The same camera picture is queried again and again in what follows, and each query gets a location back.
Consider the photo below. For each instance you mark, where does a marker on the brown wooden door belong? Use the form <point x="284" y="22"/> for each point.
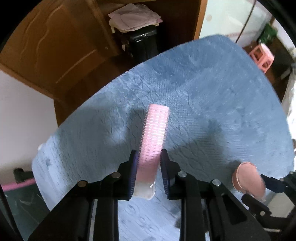
<point x="62" y="49"/>

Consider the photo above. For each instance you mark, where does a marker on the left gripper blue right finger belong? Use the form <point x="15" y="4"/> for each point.
<point x="168" y="172"/>

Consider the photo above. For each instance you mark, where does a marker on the blue fuzzy table cloth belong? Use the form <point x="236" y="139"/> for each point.
<point x="222" y="111"/>

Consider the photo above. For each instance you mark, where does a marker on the green chalkboard pink frame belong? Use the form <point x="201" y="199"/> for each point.
<point x="26" y="204"/>

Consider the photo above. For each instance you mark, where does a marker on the white checked bedding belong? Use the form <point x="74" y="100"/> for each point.
<point x="288" y="104"/>

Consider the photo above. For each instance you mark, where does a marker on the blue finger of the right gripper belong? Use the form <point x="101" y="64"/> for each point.
<point x="273" y="184"/>

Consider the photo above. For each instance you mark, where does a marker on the folded pink cloth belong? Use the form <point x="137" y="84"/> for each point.
<point x="132" y="17"/>

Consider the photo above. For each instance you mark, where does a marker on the wooden corner shelf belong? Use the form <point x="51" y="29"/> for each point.
<point x="181" y="20"/>

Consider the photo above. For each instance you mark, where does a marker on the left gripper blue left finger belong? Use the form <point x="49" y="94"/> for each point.
<point x="132" y="172"/>

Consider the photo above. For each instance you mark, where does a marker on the pink round compact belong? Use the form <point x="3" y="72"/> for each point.
<point x="247" y="180"/>

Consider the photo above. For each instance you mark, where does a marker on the pink plastic stool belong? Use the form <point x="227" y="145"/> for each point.
<point x="262" y="57"/>

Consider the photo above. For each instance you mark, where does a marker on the pink hair roller clip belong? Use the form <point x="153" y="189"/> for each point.
<point x="153" y="137"/>

